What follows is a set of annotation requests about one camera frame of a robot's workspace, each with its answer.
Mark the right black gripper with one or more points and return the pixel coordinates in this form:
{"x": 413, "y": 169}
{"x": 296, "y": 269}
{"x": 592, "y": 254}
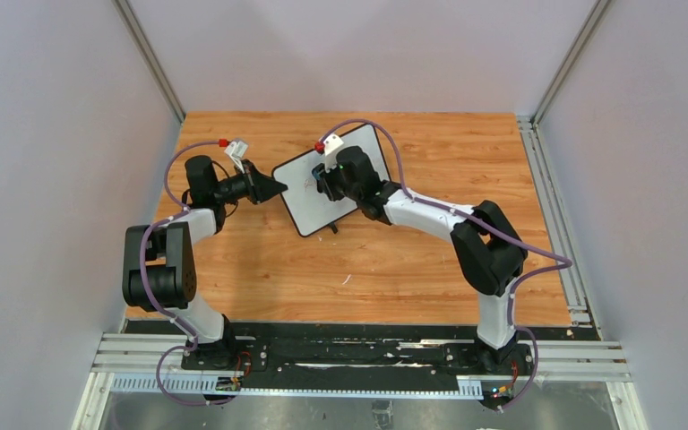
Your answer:
{"x": 325, "y": 183}

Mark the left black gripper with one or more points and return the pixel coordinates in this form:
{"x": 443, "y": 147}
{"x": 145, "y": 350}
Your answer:
{"x": 253, "y": 184}

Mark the blue black whiteboard eraser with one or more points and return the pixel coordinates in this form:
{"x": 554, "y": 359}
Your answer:
{"x": 318, "y": 173}

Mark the white whiteboard black frame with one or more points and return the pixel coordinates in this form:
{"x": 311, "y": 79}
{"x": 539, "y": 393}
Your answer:
{"x": 311, "y": 210}

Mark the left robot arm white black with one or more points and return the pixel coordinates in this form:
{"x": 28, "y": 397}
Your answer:
{"x": 159, "y": 264}

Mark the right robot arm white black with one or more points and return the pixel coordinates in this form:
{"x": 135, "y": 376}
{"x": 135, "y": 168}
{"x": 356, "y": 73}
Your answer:
{"x": 483, "y": 239}

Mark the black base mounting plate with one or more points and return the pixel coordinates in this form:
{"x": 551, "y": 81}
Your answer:
{"x": 357, "y": 357}

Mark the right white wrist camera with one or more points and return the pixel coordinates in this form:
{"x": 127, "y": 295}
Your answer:
{"x": 332, "y": 145}

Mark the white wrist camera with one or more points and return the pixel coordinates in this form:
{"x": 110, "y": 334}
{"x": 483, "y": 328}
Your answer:
{"x": 235, "y": 151}
{"x": 332, "y": 145}

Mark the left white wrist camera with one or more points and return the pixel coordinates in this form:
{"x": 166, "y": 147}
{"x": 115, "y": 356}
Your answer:
{"x": 235, "y": 151}

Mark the aluminium frame rail front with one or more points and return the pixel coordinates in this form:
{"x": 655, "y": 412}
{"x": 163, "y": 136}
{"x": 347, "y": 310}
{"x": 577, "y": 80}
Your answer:
{"x": 137, "y": 381}

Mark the left aluminium corner post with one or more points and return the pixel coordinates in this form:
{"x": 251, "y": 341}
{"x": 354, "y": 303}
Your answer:
{"x": 139, "y": 37}

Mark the aluminium corner post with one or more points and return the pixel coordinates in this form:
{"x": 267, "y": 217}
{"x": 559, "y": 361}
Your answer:
{"x": 139, "y": 37}
{"x": 595, "y": 16}

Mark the right aluminium side rail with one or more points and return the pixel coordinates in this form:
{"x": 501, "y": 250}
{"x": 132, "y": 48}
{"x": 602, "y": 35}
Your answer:
{"x": 557, "y": 226}

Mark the right aluminium corner post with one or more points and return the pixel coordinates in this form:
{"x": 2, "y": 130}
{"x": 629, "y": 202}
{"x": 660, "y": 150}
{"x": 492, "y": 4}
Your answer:
{"x": 595, "y": 16}

